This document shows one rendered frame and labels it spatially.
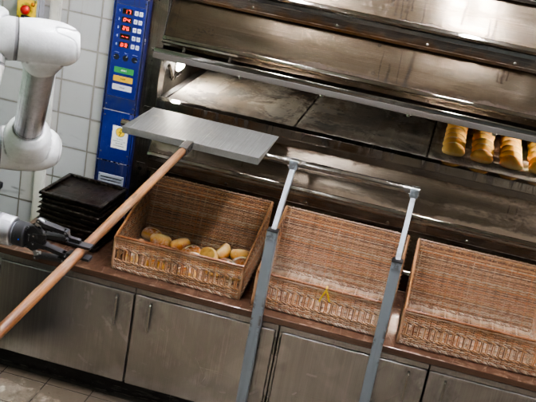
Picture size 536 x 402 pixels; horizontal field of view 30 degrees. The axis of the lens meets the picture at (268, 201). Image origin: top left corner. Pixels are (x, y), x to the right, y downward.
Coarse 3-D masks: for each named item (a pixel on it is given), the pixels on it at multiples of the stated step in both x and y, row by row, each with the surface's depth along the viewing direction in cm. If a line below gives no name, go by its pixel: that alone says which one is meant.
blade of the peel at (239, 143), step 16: (144, 112) 409; (160, 112) 414; (176, 112) 418; (128, 128) 386; (144, 128) 394; (160, 128) 397; (176, 128) 400; (192, 128) 403; (208, 128) 406; (224, 128) 409; (240, 128) 412; (176, 144) 383; (208, 144) 389; (224, 144) 392; (240, 144) 395; (256, 144) 398; (272, 144) 400; (240, 160) 379; (256, 160) 378
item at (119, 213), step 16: (176, 160) 364; (160, 176) 348; (144, 192) 333; (128, 208) 320; (112, 224) 307; (96, 240) 296; (80, 256) 285; (64, 272) 275; (48, 288) 266; (32, 304) 257; (16, 320) 249; (0, 336) 242
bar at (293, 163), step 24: (312, 168) 389; (336, 168) 388; (288, 192) 388; (408, 192) 384; (408, 216) 379; (264, 264) 381; (264, 288) 385; (384, 312) 377; (384, 336) 380; (240, 384) 400
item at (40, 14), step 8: (24, 0) 426; (32, 0) 426; (40, 0) 427; (16, 8) 429; (32, 8) 427; (40, 8) 429; (16, 16) 430; (24, 16) 429; (32, 16) 428; (40, 16) 431
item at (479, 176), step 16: (192, 112) 433; (208, 112) 431; (224, 112) 433; (256, 128) 429; (272, 128) 427; (288, 128) 426; (320, 144) 425; (336, 144) 423; (352, 144) 422; (368, 144) 424; (400, 160) 419; (416, 160) 417; (432, 160) 418; (464, 176) 415; (480, 176) 414; (496, 176) 413; (528, 192) 411
